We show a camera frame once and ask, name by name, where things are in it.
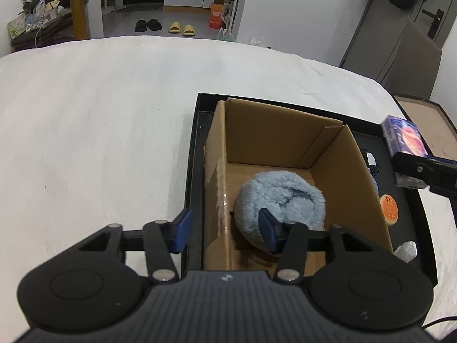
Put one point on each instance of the green plastic bag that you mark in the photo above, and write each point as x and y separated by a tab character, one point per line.
225	35

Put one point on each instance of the clear crumpled plastic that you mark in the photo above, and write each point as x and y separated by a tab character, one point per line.
260	41

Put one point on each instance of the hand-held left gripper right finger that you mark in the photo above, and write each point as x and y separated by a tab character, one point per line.
269	229

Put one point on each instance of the burger plush toy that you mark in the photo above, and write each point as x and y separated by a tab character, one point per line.
388	209

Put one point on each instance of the brown flat framed board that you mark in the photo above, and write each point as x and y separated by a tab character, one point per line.
428	121

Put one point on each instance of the black slipper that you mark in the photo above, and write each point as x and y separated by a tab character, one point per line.
154	24
140	25

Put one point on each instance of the brown leaning board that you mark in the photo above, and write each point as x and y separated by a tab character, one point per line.
414	60

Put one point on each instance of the yellow wooden table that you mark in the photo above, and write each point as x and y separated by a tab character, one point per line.
79	10

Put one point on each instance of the fluffy blue plush cushion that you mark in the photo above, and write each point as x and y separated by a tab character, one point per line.
271	193

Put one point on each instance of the black and white plush toy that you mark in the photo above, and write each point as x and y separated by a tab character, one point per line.
371	160

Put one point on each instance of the brown cardboard box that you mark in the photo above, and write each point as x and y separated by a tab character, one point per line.
271	132

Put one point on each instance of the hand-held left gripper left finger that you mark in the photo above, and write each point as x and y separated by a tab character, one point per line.
182	228

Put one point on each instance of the pile of household clutter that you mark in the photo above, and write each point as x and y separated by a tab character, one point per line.
32	21

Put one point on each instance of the white soft item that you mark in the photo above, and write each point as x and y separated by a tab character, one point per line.
406	251

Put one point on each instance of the plastic-wrapped tissue pack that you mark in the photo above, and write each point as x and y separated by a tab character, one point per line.
403	135

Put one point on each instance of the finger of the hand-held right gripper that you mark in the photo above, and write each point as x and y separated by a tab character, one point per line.
417	168

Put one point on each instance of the orange carton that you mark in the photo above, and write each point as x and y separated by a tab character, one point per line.
215	16

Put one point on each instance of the black shallow tray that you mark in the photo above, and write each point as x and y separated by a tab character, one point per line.
194	171

